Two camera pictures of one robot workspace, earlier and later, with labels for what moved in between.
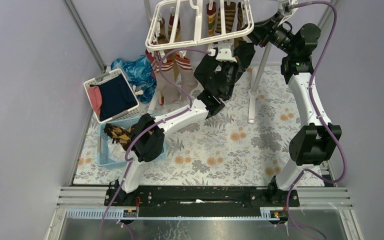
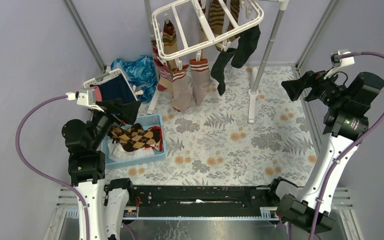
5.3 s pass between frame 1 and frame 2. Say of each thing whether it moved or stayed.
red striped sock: moved
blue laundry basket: stayed
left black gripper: moved
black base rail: stayed
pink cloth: stayed
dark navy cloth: stayed
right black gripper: moved
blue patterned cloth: stayed
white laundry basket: stayed
